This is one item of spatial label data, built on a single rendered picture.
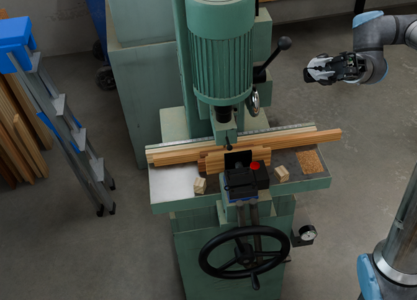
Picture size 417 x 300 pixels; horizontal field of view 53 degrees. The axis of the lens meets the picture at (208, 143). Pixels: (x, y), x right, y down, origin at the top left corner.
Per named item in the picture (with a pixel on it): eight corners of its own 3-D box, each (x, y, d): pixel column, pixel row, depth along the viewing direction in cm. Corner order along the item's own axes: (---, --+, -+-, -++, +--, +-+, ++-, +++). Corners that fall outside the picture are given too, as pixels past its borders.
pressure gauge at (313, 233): (299, 245, 152) (301, 233, 146) (296, 236, 154) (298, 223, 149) (315, 242, 152) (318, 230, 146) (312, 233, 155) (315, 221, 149)
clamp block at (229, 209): (225, 223, 129) (224, 207, 123) (218, 189, 139) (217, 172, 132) (272, 216, 130) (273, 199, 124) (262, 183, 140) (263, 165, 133)
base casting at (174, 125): (171, 233, 146) (168, 219, 140) (161, 123, 186) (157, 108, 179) (295, 214, 149) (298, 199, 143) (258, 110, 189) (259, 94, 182)
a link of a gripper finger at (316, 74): (324, 64, 107) (341, 65, 113) (304, 69, 111) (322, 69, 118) (325, 76, 107) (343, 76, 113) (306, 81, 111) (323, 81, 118)
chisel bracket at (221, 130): (216, 150, 136) (215, 131, 130) (210, 121, 145) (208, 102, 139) (238, 146, 136) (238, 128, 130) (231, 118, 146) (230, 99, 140)
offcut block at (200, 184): (203, 194, 134) (202, 186, 131) (193, 192, 135) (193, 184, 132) (206, 186, 136) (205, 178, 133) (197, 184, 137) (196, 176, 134)
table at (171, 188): (153, 240, 130) (151, 229, 126) (149, 167, 151) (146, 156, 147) (340, 210, 134) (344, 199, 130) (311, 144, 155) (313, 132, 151)
